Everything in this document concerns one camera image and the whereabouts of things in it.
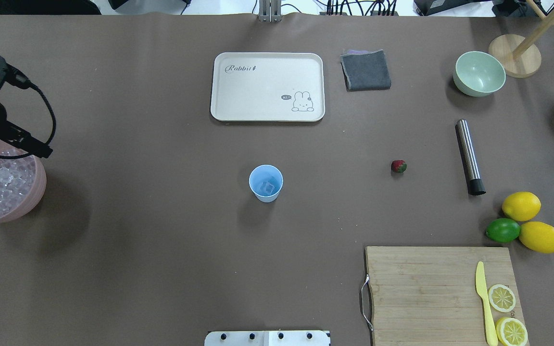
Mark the clear ice cube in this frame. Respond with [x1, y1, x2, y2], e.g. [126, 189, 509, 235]
[257, 179, 280, 197]

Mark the red strawberry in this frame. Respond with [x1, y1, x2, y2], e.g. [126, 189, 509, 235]
[390, 160, 407, 173]

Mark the steel muddler with black tip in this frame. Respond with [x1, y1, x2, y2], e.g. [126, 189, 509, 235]
[455, 119, 486, 196]

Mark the pink bowl of ice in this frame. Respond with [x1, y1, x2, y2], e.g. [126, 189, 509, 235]
[0, 140, 47, 223]

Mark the light blue plastic cup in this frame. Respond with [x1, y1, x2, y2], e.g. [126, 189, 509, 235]
[248, 164, 284, 202]

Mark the cream rabbit tray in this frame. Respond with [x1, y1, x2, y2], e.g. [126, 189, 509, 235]
[210, 52, 326, 123]

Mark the grey folded cloth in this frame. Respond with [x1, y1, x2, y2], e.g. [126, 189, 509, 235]
[340, 49, 392, 91]

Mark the bamboo cutting board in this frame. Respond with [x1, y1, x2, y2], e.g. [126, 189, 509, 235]
[364, 246, 519, 346]

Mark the mint green bowl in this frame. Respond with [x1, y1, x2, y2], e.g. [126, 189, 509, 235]
[453, 51, 506, 97]

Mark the yellow plastic knife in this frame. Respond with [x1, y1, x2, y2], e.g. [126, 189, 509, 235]
[475, 261, 499, 346]

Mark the green lime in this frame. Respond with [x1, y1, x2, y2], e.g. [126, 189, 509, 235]
[485, 218, 521, 243]

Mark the wooden mug tree stand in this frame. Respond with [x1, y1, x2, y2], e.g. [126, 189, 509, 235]
[488, 0, 554, 78]

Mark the yellow lemon near bowl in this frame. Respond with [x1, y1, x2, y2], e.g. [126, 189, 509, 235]
[501, 191, 541, 222]

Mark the lemon half inner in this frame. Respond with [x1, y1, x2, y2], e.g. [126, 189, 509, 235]
[488, 284, 516, 313]

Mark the lemon half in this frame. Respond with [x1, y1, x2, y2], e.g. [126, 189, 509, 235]
[495, 317, 529, 346]
[488, 284, 516, 313]

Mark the yellow lemon near board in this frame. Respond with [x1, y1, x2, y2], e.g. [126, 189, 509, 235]
[518, 221, 554, 254]

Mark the lemon half outer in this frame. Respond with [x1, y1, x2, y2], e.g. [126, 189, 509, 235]
[495, 317, 529, 346]

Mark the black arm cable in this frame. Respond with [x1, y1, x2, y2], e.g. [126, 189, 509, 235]
[0, 77, 57, 160]

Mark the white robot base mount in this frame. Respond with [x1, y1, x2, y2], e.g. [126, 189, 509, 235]
[204, 329, 331, 346]

